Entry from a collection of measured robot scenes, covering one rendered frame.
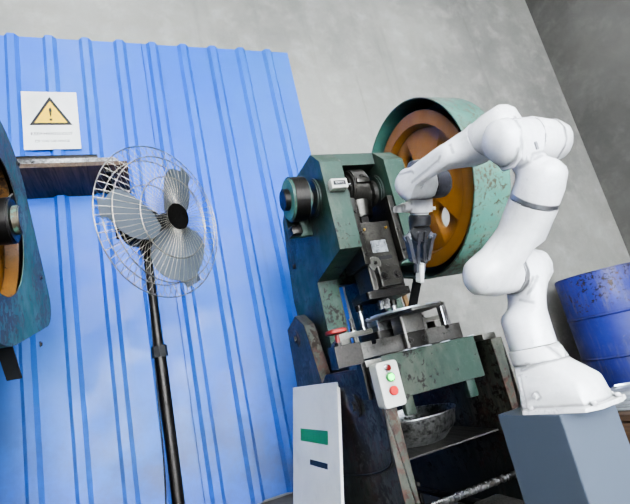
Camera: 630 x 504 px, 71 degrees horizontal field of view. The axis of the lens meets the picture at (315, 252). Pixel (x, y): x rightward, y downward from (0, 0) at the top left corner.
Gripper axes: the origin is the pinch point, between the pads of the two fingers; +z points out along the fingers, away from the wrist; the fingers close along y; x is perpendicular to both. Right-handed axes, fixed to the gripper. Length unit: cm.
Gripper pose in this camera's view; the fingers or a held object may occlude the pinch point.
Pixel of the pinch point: (419, 272)
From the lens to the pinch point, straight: 159.7
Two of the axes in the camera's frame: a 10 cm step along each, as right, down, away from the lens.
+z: 0.4, 9.9, 1.5
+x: -3.9, -1.2, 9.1
